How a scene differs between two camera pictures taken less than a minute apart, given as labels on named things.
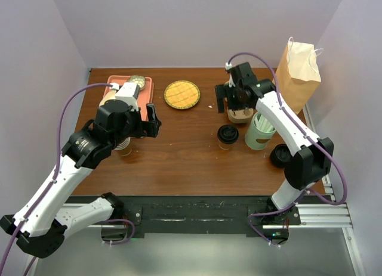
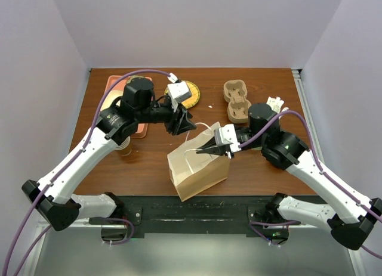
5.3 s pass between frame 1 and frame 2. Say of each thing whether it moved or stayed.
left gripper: moved
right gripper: moved
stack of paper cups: stayed
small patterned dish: stayed
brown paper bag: moved
